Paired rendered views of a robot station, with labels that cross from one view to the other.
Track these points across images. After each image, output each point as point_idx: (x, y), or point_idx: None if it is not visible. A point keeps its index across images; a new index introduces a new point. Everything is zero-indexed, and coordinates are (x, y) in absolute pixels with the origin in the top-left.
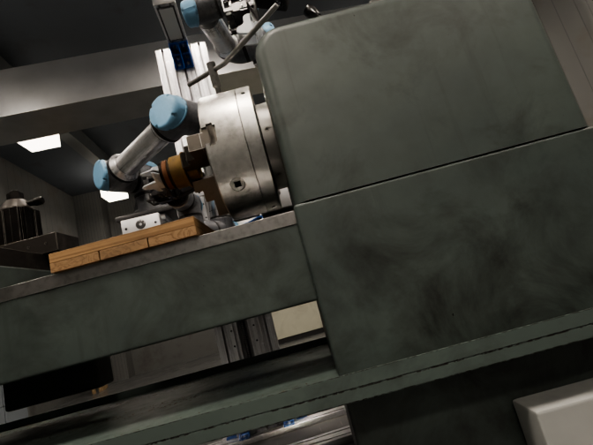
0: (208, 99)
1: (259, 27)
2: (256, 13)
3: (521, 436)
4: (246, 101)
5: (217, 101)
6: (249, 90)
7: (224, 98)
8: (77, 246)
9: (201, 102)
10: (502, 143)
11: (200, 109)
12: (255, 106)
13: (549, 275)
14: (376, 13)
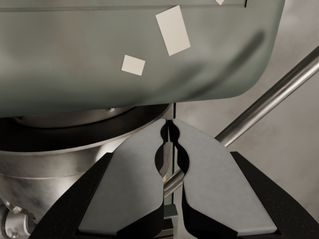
0: (160, 170)
1: (247, 109)
2: (261, 178)
3: None
4: (172, 109)
5: (167, 151)
6: (162, 114)
7: (165, 145)
8: (165, 178)
9: (164, 173)
10: None
11: (170, 163)
12: (126, 110)
13: None
14: None
